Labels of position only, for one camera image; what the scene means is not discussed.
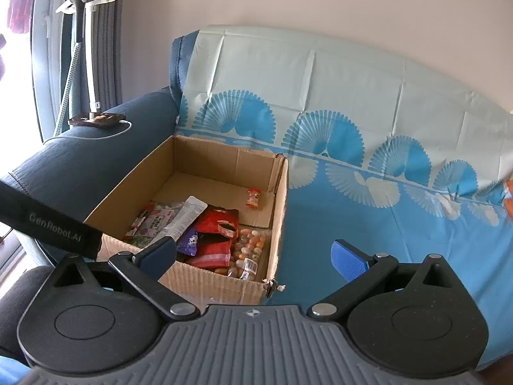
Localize orange object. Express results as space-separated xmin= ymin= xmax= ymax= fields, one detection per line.
xmin=502 ymin=178 xmax=513 ymax=219

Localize clear bag of round candies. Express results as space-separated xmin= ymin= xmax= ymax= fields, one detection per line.
xmin=228 ymin=227 xmax=267 ymax=282

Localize grey curtain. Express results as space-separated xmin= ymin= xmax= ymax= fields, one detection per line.
xmin=86 ymin=0 xmax=126 ymax=110

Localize brown cardboard box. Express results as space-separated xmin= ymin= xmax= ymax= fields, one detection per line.
xmin=83 ymin=134 xmax=289 ymax=306

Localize white charging cable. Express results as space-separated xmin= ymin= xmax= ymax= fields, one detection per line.
xmin=42 ymin=118 xmax=133 ymax=145

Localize white stick packet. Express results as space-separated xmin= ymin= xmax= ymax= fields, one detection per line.
xmin=160 ymin=196 xmax=208 ymax=245

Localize dark cloth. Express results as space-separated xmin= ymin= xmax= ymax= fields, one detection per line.
xmin=0 ymin=267 xmax=57 ymax=358

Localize blue fan-print sheet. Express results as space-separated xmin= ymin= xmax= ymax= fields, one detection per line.
xmin=176 ymin=24 xmax=513 ymax=370

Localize hanging red cloth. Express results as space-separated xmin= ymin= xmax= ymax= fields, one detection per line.
xmin=8 ymin=0 xmax=38 ymax=33

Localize blue fabric sofa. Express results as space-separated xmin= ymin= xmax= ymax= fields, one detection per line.
xmin=0 ymin=34 xmax=198 ymax=267

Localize purple snack packet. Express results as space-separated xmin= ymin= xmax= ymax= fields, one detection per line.
xmin=176 ymin=227 xmax=200 ymax=258

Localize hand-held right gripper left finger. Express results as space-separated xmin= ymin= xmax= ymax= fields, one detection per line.
xmin=44 ymin=237 xmax=200 ymax=321

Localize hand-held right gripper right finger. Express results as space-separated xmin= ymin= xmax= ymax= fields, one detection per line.
xmin=307 ymin=239 xmax=461 ymax=321

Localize clear pink snack bag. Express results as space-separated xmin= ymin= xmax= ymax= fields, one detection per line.
xmin=123 ymin=202 xmax=186 ymax=246

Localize red striped snack packet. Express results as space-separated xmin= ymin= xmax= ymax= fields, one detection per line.
xmin=188 ymin=238 xmax=232 ymax=270

